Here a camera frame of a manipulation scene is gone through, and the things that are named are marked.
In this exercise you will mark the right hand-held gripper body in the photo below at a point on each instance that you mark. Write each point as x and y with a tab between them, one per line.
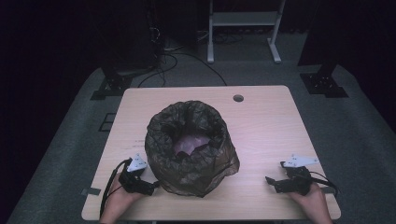
297	179

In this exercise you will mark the person's right hand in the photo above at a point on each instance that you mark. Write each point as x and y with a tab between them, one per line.
311	202

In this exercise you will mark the grey tape strip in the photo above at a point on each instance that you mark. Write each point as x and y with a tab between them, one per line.
91	191
328	190

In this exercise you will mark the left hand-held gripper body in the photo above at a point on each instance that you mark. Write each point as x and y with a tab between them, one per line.
134	180

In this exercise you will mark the black stand base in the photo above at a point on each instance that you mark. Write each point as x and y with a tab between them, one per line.
112	87
323	82

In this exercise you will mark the dark cabinet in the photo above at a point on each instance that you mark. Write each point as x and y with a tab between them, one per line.
134	34

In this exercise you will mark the person's left hand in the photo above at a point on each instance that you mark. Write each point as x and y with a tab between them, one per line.
120	199

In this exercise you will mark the black plastic garbage bag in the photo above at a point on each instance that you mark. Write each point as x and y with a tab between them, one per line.
199	174

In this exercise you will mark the white metal stand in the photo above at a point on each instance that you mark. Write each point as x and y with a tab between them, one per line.
244	18

